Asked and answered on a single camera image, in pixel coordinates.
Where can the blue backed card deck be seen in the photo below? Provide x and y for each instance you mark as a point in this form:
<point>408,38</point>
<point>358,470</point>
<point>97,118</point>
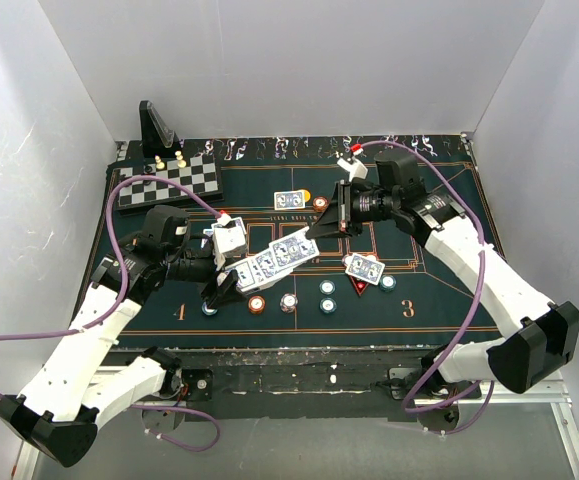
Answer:
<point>285,254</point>

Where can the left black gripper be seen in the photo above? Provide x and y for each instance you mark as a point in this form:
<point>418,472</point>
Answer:
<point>227,291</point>

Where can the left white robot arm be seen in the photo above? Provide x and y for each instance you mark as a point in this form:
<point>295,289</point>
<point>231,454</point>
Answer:
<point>60,411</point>

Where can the orange chips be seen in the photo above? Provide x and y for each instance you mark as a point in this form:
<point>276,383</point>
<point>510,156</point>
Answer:
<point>320,203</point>

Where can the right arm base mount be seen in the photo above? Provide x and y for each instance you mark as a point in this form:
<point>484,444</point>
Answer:
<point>442,417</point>

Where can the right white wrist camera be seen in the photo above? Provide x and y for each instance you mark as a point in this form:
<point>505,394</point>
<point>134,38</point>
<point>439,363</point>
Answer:
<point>354,167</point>

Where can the card near left camera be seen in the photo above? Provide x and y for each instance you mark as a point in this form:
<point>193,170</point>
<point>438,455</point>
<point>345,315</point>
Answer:
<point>237,220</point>

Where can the cream chess pawn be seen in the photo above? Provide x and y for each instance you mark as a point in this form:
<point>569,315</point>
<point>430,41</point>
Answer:
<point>181,162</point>
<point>159,163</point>

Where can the card dealt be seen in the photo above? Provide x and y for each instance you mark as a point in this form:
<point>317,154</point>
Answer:
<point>365,269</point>
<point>289,200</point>

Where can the black triangular stand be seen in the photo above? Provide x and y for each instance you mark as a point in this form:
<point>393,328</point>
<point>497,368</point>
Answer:
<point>158,139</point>

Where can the green chips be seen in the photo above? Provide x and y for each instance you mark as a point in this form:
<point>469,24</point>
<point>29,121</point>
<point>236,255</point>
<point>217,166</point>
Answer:
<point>208,311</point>
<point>387,283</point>

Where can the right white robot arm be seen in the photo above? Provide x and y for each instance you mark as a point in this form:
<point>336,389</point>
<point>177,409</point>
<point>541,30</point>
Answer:
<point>513,334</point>

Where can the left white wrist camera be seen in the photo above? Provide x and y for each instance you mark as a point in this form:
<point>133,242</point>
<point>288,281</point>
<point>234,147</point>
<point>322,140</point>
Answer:
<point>229,241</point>

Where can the red triangular dealer button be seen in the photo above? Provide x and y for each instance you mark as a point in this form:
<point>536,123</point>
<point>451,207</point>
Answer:
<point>359,286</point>

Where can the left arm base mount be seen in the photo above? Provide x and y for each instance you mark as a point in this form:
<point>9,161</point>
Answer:
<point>182,395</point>

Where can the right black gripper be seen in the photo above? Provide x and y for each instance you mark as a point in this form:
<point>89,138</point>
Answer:
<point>338,219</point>

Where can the aluminium rail frame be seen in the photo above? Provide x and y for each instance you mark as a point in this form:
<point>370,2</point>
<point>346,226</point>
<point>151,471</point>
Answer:
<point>343,388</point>

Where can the green poker chip stack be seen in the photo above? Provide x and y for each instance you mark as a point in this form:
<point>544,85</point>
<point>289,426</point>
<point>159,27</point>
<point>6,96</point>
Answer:
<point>327,305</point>

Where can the orange poker chip stack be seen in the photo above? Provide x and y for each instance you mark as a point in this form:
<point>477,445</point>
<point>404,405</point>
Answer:
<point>256,304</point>

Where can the green poker table mat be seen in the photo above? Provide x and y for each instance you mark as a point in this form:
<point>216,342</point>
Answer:
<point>427,306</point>

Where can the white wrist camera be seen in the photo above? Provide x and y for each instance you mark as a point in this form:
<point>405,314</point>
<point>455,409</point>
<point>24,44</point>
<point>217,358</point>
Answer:
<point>354,167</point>
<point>229,241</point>

